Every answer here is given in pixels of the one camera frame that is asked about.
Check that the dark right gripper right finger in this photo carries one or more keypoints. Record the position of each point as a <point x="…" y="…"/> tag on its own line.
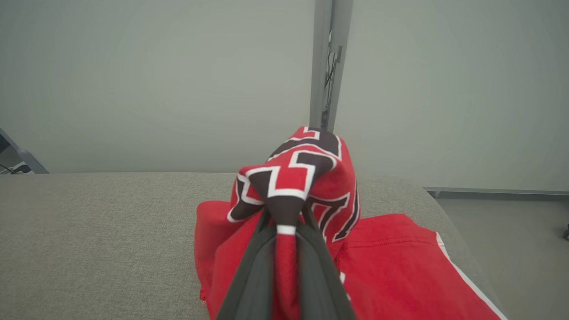
<point x="320" y="284"/>

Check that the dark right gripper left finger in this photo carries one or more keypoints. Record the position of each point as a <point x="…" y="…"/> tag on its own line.
<point x="251" y="284"/>

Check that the red shorts with white stripes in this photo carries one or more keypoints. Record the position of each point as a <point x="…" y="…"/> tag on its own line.
<point x="400" y="271"/>

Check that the red jersey with white sleeves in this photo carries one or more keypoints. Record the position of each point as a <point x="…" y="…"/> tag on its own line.
<point x="293" y="178"/>

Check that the grey fabric sofa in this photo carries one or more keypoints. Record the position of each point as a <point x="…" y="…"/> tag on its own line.
<point x="111" y="244"/>

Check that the white power strip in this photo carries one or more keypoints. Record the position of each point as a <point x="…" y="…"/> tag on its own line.
<point x="22" y="168"/>

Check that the grey partition base rail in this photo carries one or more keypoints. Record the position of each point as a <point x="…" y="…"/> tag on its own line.
<point x="498" y="191"/>

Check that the grey partition post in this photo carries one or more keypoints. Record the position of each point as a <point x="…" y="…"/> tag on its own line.
<point x="343" y="44"/>
<point x="26" y="158"/>
<point x="319" y="62"/>

